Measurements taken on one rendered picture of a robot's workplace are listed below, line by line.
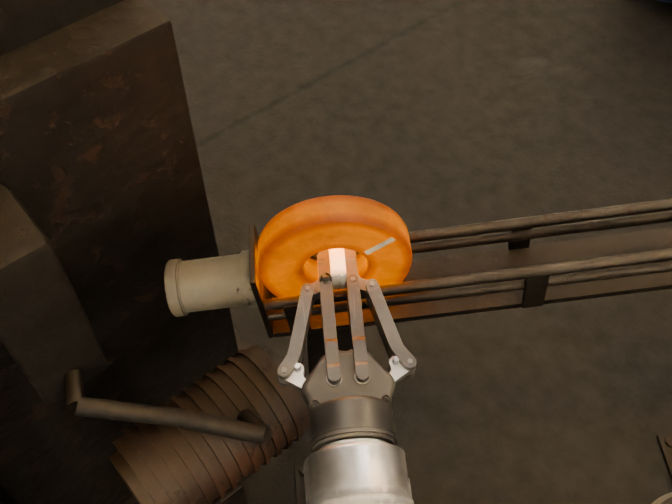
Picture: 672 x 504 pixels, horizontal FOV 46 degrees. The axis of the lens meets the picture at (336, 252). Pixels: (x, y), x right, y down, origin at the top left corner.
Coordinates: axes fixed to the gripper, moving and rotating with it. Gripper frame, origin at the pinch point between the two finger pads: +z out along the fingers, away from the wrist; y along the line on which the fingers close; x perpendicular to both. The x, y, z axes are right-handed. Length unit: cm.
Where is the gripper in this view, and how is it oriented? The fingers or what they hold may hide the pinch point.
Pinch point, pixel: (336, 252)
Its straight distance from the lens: 78.4
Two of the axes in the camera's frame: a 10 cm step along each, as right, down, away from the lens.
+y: 10.0, -0.6, 0.5
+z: -0.8, -8.5, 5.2
